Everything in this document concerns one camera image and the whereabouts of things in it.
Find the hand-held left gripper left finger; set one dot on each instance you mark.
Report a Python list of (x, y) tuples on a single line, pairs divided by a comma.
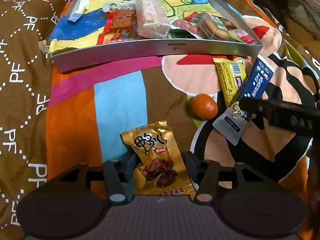
[(130, 167)]

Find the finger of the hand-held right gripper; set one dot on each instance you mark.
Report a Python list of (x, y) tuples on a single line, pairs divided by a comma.
[(262, 110)]

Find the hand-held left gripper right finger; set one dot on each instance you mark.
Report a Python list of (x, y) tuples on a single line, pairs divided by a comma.
[(191, 166)]

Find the golden snack packet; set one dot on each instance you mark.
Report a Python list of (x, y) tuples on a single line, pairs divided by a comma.
[(155, 155)]

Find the blue stick packet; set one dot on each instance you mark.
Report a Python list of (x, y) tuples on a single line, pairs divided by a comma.
[(257, 80)]

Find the biscuit packet with green label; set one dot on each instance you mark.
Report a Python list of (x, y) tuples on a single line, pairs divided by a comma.
[(212, 30)]

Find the sausage packet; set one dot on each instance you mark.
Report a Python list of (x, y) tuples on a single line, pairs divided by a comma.
[(182, 26)]

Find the silver metal tray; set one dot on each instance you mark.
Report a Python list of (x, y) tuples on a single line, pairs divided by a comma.
[(150, 48)]

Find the red packet with portrait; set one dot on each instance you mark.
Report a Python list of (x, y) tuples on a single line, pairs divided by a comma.
[(120, 25)]

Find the clear-wrapped rice cracker bar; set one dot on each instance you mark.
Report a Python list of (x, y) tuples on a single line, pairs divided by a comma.
[(152, 17)]

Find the yellow snack packet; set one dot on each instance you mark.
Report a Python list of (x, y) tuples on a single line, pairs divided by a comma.
[(228, 80)]

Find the mandarin orange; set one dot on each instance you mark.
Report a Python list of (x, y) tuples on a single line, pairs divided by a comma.
[(203, 106)]

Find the colourful printed blanket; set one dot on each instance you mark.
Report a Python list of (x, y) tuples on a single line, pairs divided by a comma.
[(112, 105)]

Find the red and white snack packet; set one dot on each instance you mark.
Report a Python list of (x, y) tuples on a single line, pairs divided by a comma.
[(246, 37)]

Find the brown patterned blanket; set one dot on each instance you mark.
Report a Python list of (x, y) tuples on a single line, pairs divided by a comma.
[(22, 92)]

